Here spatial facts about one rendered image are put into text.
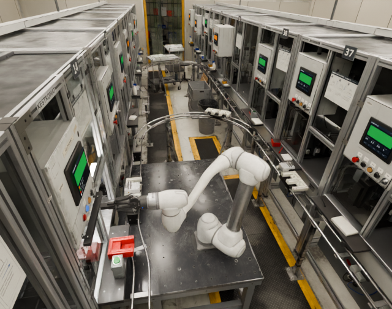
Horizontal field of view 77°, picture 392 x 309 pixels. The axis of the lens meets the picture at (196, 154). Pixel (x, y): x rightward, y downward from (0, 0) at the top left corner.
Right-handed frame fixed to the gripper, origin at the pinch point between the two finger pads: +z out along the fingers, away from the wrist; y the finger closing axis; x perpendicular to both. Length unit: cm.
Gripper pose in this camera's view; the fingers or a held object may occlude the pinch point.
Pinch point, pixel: (107, 205)
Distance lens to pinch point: 136.2
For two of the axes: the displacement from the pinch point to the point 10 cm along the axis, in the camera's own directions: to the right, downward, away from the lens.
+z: -9.9, 0.7, -1.4
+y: 0.2, -8.4, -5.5
